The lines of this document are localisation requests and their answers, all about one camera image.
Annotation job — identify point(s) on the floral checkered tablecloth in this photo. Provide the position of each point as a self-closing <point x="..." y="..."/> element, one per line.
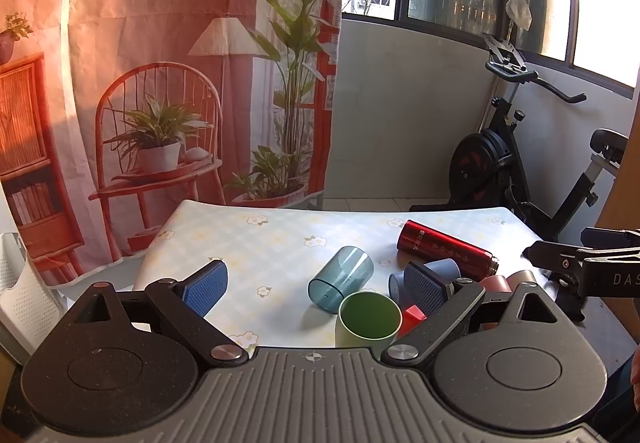
<point x="300" y="233"/>

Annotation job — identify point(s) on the printed backdrop cloth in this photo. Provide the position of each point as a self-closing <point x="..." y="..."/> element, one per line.
<point x="165" y="48"/>

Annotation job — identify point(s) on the rose gold cup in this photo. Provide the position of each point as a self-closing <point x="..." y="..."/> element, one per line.
<point x="520" y="277"/>

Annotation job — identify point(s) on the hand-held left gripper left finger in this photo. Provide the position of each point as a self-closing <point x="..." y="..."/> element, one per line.
<point x="205" y="288"/>

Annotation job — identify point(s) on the green cup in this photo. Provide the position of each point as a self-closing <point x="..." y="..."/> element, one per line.
<point x="369" y="320"/>

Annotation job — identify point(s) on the black exercise bike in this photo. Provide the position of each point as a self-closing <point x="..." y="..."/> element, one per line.
<point x="492" y="158"/>

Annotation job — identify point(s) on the small red cup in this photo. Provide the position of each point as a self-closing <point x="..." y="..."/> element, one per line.
<point x="413" y="316"/>

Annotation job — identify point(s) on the transparent blue cup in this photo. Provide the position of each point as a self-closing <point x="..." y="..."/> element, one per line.
<point x="340" y="279"/>

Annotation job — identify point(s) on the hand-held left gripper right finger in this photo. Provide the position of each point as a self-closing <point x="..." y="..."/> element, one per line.
<point x="424" y="287"/>

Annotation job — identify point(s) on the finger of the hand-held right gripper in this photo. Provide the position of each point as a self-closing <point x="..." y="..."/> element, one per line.
<point x="567" y="295"/>
<point x="550" y="257"/>

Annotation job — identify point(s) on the person's right forearm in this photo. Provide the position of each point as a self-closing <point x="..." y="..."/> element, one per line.
<point x="635" y="378"/>

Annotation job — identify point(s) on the lilac blue cup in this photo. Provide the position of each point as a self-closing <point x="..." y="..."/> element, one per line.
<point x="442" y="269"/>

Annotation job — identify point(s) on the red thermos bottle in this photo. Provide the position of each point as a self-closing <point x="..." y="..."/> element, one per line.
<point x="445" y="249"/>

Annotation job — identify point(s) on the pink cup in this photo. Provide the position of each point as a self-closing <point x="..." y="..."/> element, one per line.
<point x="495" y="284"/>

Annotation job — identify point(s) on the white perforated plastic chair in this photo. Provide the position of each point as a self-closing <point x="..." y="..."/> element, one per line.
<point x="25" y="293"/>

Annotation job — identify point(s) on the white plastic bag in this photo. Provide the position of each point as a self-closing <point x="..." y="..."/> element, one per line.
<point x="519" y="13"/>

